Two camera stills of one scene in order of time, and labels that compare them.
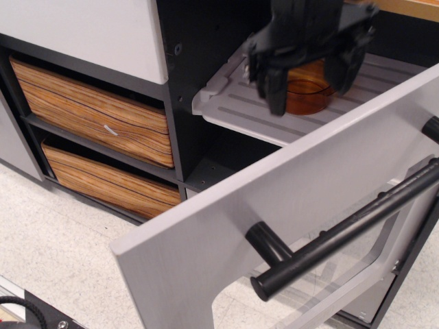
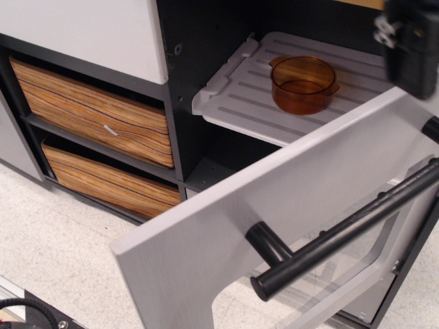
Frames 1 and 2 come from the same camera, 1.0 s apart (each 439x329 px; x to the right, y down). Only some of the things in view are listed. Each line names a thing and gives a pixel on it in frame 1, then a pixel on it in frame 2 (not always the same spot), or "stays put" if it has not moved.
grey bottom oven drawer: [368, 306] stays put
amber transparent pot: [308, 88] stays put
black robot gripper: [302, 31] → [413, 31]
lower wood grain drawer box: [110, 182] stays put
